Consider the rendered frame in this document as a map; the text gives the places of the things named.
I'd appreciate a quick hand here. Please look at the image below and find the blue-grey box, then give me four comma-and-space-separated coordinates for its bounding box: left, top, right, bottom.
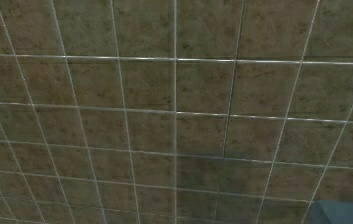
304, 199, 353, 224

